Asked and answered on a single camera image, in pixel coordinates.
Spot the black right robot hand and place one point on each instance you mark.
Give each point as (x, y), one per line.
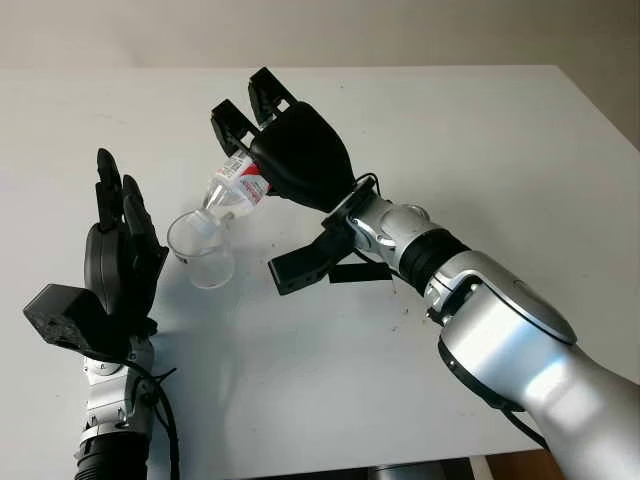
(305, 155)

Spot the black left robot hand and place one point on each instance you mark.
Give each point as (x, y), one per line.
(120, 260)

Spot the clear plastic water bottle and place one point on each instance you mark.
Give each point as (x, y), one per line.
(240, 192)

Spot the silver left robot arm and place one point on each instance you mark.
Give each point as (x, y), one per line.
(107, 395)

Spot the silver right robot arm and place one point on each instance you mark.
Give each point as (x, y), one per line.
(500, 350)

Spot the clear glass cup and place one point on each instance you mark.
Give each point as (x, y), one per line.
(210, 265)

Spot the black tape strip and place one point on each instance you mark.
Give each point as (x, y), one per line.
(365, 274)

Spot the dark robot torso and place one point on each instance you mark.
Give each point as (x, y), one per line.
(400, 467)

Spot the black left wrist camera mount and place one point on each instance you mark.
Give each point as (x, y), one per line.
(55, 310)

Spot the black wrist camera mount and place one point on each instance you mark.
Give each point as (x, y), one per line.
(300, 270)
(55, 310)

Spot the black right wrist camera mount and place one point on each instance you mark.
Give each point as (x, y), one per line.
(300, 270)

